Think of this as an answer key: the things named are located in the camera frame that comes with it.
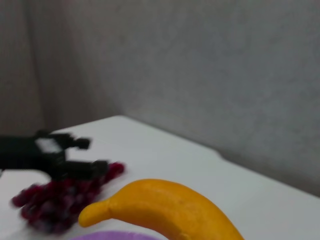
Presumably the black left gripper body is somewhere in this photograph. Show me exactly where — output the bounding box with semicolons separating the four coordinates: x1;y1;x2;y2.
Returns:
0;129;70;181

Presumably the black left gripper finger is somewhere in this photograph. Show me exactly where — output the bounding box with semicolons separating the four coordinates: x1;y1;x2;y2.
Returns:
65;159;110;181
66;136;93;152

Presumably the dark red grape bunch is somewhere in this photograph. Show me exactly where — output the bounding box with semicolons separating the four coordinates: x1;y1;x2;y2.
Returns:
11;161;126;235

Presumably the yellow banana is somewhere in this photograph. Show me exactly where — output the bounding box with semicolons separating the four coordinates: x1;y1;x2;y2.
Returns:
78;178;246;240

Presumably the purple scalloped plastic bowl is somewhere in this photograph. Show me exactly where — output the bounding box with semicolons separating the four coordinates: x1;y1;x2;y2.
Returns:
66;230;161;240

